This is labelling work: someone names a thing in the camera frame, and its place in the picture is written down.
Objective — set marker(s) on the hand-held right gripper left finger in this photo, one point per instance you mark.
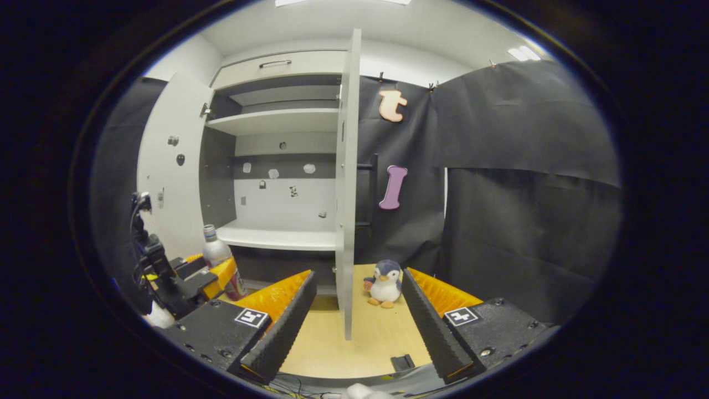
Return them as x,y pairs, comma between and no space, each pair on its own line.
282,338

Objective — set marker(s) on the large ceiling light panel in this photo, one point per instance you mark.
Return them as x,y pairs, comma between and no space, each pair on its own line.
343,2

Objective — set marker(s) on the white cabinet shelf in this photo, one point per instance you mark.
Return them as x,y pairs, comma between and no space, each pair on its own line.
277,122
288,239

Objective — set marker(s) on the small ceiling light panel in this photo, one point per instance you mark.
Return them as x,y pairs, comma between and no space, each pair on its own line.
523,54

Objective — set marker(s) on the white and grey cabinet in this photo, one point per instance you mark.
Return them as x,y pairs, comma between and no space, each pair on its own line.
277,205

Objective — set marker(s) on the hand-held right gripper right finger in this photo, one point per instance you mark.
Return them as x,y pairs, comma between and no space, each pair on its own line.
429,327

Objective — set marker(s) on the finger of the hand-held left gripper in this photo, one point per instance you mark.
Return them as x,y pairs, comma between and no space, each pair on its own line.
221,274
191,263

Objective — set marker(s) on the small black block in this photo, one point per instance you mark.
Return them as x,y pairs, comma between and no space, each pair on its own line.
402,363

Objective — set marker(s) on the pink label bottle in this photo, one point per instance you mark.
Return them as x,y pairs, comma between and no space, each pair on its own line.
213,249

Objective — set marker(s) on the penguin plush toy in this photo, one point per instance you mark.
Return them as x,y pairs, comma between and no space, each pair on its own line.
386,282

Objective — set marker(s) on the black backdrop cloth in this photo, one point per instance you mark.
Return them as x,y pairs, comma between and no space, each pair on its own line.
526,127
116,166

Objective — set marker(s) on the white cabinet drawer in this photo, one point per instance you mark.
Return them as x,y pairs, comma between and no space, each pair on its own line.
316,64

